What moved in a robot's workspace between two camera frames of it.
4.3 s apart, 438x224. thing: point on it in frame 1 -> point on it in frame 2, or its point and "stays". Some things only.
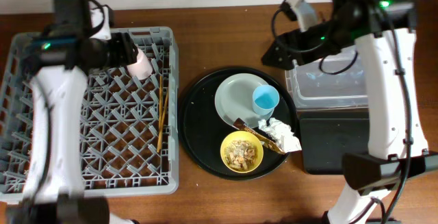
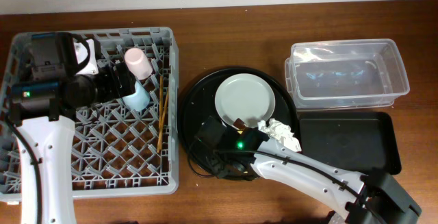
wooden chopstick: (164, 112) stays
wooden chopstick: (160, 112) stays
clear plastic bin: (339, 81) stays
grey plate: (234, 99) stays
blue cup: (265, 98) -> (139, 101)
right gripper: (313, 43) -> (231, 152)
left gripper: (126, 49) -> (120, 81)
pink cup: (142, 68) stays
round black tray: (237, 123) stays
